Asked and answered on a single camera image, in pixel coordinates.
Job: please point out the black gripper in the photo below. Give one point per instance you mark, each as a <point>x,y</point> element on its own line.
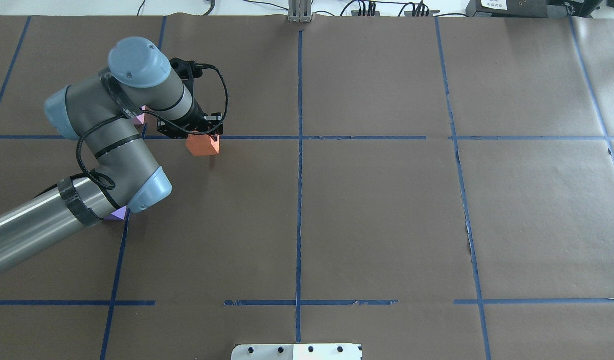
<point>189,120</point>

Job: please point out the orange foam cube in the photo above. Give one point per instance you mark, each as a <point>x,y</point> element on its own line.
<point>203,145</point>

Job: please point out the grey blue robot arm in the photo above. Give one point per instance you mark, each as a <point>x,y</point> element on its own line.
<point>117,169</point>

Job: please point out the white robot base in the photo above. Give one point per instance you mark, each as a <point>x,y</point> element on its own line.
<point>298,351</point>

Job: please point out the pink foam cube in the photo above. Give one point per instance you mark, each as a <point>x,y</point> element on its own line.
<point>140,119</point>

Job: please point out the purple foam cube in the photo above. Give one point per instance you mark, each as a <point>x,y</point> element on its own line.
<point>117,215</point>

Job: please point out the black box with label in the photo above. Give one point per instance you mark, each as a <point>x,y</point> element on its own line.
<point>531,9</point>

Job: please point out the grey metal post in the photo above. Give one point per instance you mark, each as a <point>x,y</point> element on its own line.
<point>300,11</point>

